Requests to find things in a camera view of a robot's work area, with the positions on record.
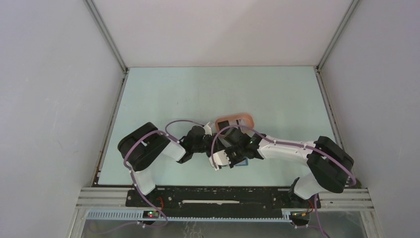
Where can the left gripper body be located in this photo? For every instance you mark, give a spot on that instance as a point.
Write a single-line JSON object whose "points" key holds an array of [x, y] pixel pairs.
{"points": [[205, 146]]}

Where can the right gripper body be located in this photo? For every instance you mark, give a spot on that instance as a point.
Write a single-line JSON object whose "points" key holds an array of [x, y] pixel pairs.
{"points": [[235, 154]]}

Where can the black card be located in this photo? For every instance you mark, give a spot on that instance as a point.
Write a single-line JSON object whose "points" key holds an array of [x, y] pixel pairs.
{"points": [[223, 124]]}

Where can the blue card holder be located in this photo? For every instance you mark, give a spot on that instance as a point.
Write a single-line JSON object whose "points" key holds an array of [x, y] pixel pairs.
{"points": [[243, 163]]}

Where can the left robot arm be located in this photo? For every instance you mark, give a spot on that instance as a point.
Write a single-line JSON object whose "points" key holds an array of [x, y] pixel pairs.
{"points": [[143, 146]]}

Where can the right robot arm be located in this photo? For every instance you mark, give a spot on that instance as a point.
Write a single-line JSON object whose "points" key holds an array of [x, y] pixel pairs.
{"points": [[330, 166]]}

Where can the pink oval tray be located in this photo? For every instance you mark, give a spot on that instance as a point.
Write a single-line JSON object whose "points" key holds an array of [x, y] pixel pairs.
{"points": [[237, 119]]}

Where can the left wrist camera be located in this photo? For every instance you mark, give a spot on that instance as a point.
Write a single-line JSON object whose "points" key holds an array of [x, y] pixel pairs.
{"points": [[208, 128]]}

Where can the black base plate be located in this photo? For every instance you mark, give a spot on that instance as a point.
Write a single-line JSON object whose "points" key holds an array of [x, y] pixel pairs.
{"points": [[230, 202]]}

